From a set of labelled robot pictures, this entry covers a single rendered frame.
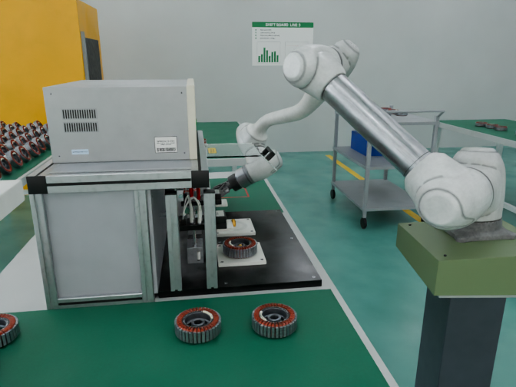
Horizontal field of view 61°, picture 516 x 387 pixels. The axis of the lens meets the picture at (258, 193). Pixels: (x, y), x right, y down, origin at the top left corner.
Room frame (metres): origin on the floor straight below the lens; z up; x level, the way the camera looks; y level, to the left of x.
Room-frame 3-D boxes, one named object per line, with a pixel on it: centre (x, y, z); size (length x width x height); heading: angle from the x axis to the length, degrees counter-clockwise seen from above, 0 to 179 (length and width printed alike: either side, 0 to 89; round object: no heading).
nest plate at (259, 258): (1.32, 0.06, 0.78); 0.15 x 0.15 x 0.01; 8
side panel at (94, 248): (1.06, 0.43, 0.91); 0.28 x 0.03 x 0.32; 98
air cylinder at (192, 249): (1.30, 0.20, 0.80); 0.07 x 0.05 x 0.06; 8
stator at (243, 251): (1.32, 0.06, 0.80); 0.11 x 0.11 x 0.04
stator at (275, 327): (0.95, -0.04, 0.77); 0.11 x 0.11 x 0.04
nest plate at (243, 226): (1.56, 0.09, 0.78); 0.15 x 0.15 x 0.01; 8
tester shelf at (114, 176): (1.40, 0.39, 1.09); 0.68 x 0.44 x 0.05; 8
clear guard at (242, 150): (1.62, 0.11, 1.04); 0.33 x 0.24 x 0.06; 98
